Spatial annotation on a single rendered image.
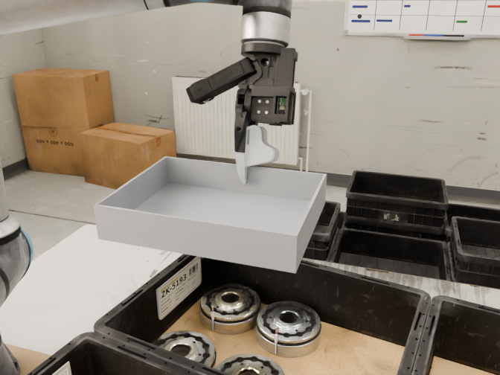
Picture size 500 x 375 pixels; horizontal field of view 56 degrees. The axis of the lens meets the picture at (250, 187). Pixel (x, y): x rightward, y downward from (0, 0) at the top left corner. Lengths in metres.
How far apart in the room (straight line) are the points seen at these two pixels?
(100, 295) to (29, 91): 3.06
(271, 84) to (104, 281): 0.69
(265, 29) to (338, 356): 0.50
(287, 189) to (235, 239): 0.20
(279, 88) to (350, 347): 0.42
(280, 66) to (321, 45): 2.77
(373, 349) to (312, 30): 2.90
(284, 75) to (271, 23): 0.08
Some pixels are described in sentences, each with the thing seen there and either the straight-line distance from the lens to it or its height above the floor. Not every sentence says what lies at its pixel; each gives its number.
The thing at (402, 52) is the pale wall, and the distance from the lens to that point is 3.45.
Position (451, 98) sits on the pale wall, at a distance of 3.51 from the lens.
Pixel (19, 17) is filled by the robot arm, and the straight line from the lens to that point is 0.67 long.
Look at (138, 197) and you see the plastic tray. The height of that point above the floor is 1.06.
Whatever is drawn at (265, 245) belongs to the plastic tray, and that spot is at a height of 1.07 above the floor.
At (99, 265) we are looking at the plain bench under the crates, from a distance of 1.29.
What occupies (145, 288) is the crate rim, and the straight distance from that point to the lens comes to 0.75.
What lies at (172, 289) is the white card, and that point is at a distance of 0.80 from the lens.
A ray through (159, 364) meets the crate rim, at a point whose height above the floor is 0.93.
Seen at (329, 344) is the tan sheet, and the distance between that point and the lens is 0.80.
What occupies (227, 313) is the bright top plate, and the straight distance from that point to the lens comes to 0.80.
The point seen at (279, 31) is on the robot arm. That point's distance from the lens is 0.73.
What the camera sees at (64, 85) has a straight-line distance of 3.91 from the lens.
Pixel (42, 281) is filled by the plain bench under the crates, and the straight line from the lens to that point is 1.27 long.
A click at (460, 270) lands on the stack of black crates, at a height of 0.53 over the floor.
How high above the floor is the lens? 1.34
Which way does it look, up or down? 22 degrees down
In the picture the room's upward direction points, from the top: straight up
